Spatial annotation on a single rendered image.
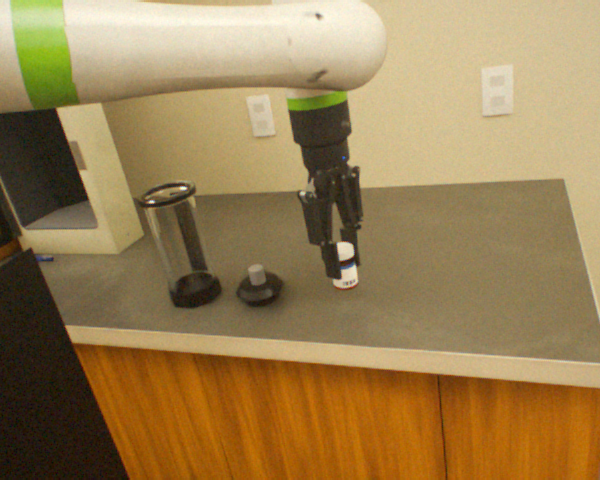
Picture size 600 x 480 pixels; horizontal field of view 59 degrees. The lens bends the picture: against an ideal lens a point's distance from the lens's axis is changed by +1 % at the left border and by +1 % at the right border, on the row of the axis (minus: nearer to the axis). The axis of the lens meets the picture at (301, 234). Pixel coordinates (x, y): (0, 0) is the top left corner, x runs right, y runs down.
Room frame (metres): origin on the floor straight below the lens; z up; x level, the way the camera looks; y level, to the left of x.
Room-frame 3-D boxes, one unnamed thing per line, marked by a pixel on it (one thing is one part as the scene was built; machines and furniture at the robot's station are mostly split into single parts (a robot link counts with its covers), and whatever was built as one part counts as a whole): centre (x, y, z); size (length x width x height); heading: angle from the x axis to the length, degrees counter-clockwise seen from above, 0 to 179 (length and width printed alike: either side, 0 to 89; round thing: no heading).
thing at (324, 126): (0.81, -0.06, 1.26); 0.12 x 0.09 x 0.06; 42
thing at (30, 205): (1.40, 0.56, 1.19); 0.26 x 0.24 x 0.35; 66
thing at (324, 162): (0.81, -0.06, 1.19); 0.08 x 0.07 x 0.09; 132
